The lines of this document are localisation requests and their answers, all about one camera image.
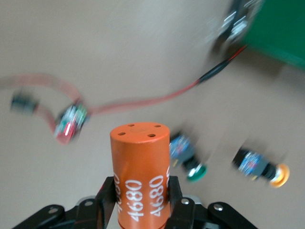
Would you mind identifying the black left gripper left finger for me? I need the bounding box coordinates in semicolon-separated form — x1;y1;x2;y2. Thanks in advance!
94;176;120;229

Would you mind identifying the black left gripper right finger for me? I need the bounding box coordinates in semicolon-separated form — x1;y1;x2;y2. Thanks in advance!
166;176;184;219

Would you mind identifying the orange 4680 cylinder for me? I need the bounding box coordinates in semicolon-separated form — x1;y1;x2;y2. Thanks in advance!
110;122;171;229

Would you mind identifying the green push button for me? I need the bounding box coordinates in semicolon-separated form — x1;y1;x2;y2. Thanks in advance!
168;134;208;184

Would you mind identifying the yellow push button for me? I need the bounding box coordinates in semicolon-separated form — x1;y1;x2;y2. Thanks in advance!
231;147;291;189

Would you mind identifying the small green circuit board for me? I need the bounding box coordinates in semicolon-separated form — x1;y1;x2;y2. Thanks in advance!
53;101;91;146

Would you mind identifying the small black plug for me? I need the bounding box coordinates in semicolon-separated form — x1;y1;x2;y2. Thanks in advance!
10;90;40;116

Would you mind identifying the green conveyor belt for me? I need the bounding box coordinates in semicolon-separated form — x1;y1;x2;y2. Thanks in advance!
206;0;305;70

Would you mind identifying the red and black wire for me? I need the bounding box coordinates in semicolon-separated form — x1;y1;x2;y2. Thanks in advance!
0;45;248;146

